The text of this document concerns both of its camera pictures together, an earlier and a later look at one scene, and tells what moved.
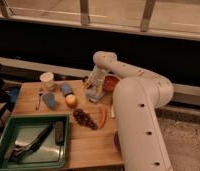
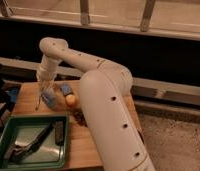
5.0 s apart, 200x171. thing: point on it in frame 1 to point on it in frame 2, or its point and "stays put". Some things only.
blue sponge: x=66 y=89 stays put
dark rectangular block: x=59 y=132 stays put
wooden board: x=92 y=129 stays put
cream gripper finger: x=97 y=91 to x=50 y=85
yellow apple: x=71 y=100 stays put
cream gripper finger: x=88 y=83 to x=40 y=84
